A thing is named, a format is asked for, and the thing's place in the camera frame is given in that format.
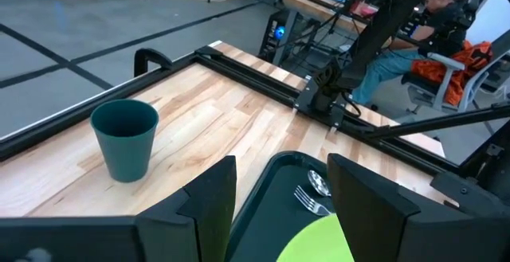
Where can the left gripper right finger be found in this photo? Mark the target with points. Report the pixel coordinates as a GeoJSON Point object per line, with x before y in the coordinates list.
{"type": "Point", "coordinates": [378, 222]}

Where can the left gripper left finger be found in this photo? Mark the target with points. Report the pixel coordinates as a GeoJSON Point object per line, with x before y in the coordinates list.
{"type": "Point", "coordinates": [199, 222]}

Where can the lime green plate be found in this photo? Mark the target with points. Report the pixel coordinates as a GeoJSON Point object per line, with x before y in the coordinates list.
{"type": "Point", "coordinates": [315, 242]}

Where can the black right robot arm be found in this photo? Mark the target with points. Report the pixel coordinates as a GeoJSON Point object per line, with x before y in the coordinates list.
{"type": "Point", "coordinates": [382, 27]}

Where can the dark green plastic tray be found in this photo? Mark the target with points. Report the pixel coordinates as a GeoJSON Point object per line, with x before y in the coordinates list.
{"type": "Point", "coordinates": [271, 214]}

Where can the dark green plastic cup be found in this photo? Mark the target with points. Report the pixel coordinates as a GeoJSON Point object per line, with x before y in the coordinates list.
{"type": "Point", "coordinates": [125, 142]}

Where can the black table clamp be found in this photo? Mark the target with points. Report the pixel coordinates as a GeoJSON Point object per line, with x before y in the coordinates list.
{"type": "Point", "coordinates": [149, 55]}

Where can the grey office chair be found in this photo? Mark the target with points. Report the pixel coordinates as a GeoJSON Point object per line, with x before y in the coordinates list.
{"type": "Point", "coordinates": [446, 61]}

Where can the orange cloth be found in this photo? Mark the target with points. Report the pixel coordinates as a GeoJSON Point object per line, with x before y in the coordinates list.
{"type": "Point", "coordinates": [474, 55]}

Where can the person in chair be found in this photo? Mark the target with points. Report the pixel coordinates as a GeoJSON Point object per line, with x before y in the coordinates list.
{"type": "Point", "coordinates": [442, 35]}

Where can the computer tower with blue light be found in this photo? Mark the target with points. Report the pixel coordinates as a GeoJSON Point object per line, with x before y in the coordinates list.
{"type": "Point", "coordinates": [279, 35]}

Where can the wooden workbench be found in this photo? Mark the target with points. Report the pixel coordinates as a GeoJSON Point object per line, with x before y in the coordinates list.
{"type": "Point", "coordinates": [315, 9]}

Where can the white screen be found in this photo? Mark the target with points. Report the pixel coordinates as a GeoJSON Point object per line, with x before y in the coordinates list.
{"type": "Point", "coordinates": [490, 19]}

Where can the black aluminium table frame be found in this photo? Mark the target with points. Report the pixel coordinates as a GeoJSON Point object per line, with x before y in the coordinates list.
{"type": "Point", "coordinates": [247, 75]}

